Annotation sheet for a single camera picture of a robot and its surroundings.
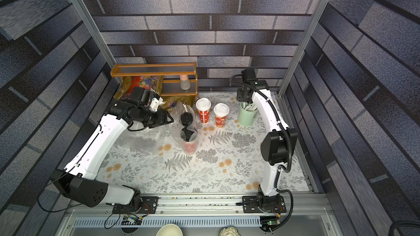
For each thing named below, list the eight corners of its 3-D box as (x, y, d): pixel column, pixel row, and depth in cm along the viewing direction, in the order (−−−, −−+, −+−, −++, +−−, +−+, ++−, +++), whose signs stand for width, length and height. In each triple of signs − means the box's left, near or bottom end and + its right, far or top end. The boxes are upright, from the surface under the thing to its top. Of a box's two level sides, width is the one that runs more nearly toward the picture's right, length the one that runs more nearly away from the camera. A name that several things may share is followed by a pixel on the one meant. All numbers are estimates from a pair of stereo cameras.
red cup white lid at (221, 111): (212, 128, 103) (212, 111, 89) (215, 119, 108) (216, 101, 94) (224, 131, 102) (226, 114, 88) (227, 121, 106) (229, 104, 92)
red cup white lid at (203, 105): (197, 125, 104) (195, 107, 90) (198, 115, 109) (196, 98, 95) (211, 125, 104) (211, 107, 90) (211, 115, 109) (211, 98, 95)
